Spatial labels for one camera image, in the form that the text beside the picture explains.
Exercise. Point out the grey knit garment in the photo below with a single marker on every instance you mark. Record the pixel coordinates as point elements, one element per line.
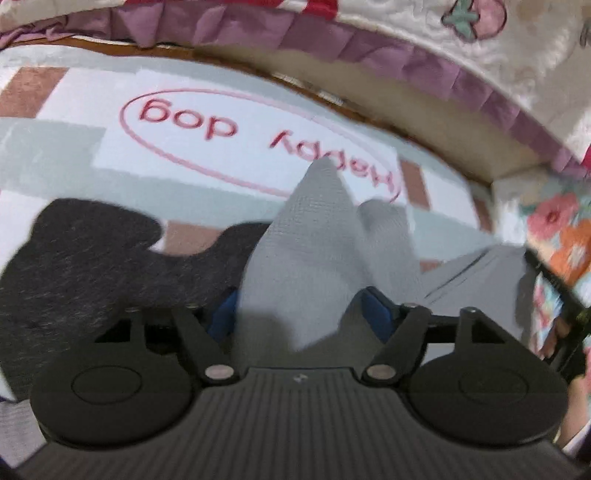
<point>304,258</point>

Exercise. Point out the person's right hand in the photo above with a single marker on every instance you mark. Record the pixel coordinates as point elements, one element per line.
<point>557,337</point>

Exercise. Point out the checkered round rug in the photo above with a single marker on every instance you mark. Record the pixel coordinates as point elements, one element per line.
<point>69,161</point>

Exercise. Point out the person's right forearm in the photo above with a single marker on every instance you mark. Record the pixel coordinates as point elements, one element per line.
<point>579,406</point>

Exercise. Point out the floral cloth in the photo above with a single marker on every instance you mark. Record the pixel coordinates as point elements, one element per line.
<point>558,230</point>

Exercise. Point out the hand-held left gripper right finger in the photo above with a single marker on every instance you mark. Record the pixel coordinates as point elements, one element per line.
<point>376,314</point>

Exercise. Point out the bear print quilt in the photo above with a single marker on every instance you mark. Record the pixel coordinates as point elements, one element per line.
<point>531,46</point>

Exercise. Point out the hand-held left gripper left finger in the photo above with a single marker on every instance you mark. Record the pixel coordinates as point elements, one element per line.
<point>225,318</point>

